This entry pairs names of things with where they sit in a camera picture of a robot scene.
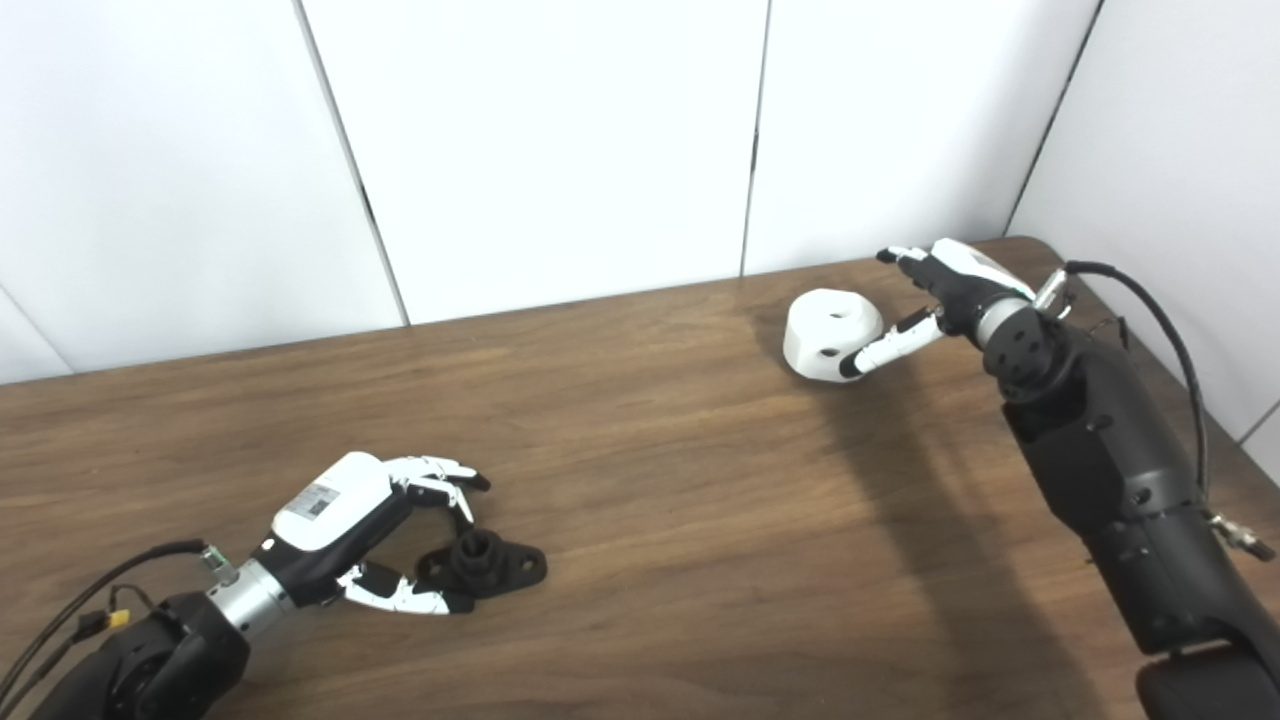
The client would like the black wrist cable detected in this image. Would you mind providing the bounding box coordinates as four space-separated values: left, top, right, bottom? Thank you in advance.
1035 260 1276 561
0 540 236 701

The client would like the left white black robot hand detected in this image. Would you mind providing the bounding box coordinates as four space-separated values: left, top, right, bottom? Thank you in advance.
255 452 493 616

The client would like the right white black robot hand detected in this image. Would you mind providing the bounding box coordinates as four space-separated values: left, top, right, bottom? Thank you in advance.
840 238 1039 381

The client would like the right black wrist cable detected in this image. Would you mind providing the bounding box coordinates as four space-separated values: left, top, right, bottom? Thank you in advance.
1035 260 1276 561

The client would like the round white piece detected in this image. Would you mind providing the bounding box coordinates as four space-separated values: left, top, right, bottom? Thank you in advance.
782 288 886 383

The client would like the left arm yellow plug wire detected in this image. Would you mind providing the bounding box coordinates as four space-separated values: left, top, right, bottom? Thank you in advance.
70 588 151 641

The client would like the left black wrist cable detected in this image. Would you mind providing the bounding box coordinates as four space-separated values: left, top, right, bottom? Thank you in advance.
0 540 236 701

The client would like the black flanged holder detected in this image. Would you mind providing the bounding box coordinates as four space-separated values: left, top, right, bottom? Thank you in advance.
415 530 549 601

